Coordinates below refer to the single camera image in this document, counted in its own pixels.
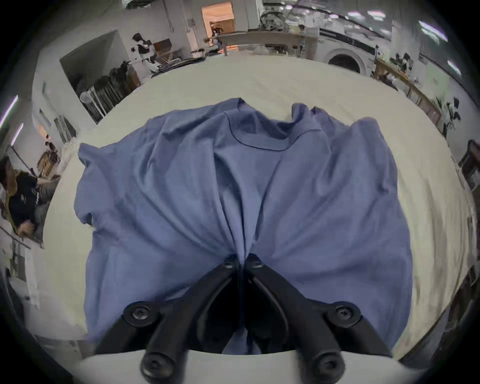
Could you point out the white washing machine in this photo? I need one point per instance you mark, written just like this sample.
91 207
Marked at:
347 56

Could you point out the long wooden table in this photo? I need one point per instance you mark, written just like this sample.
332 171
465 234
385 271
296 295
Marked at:
262 38

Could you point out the blue shirt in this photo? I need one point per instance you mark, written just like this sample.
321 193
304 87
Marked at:
240 195

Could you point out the bed with beige sheet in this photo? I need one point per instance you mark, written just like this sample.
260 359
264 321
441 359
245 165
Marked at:
423 210

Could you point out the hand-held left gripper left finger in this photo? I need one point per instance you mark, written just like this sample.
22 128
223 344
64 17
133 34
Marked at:
180 322

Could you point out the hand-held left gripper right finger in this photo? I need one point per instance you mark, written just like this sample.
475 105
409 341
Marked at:
300 318

